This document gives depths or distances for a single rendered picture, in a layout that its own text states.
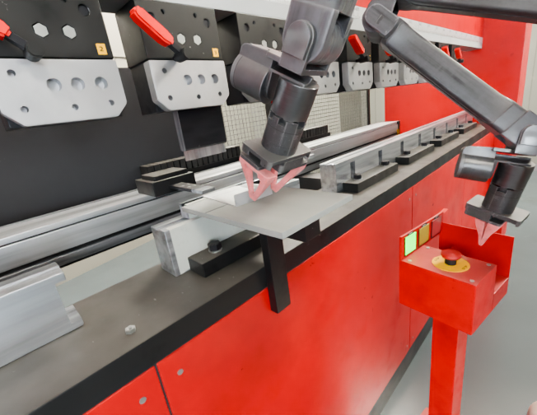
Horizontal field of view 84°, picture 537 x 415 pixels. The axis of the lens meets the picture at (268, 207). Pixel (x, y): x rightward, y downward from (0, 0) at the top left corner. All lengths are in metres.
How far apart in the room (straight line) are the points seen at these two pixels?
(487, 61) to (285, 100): 2.18
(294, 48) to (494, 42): 2.20
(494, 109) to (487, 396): 1.16
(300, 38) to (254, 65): 0.09
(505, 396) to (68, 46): 1.67
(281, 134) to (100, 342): 0.39
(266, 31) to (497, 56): 1.97
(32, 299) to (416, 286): 0.72
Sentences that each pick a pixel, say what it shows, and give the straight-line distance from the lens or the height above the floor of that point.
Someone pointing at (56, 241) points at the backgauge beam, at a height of 0.95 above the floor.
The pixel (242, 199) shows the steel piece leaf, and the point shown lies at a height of 1.01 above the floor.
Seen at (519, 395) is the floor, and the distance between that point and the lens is 1.65.
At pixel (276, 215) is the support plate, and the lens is 0.46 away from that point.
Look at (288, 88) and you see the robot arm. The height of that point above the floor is 1.18.
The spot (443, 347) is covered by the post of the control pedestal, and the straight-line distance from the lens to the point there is 0.94.
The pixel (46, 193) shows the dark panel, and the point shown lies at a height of 1.01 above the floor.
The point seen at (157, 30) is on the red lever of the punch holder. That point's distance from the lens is 0.53.
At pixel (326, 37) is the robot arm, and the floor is 1.22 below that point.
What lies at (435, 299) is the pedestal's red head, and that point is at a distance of 0.78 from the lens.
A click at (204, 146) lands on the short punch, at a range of 0.63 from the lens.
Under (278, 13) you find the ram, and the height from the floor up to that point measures 1.35.
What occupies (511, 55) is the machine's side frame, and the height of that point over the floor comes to 1.27.
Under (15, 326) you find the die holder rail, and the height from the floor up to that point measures 0.92.
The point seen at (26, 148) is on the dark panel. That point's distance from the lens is 1.04.
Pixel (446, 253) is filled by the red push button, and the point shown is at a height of 0.81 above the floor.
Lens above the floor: 1.15
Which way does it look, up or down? 18 degrees down
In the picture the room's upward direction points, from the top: 8 degrees counter-clockwise
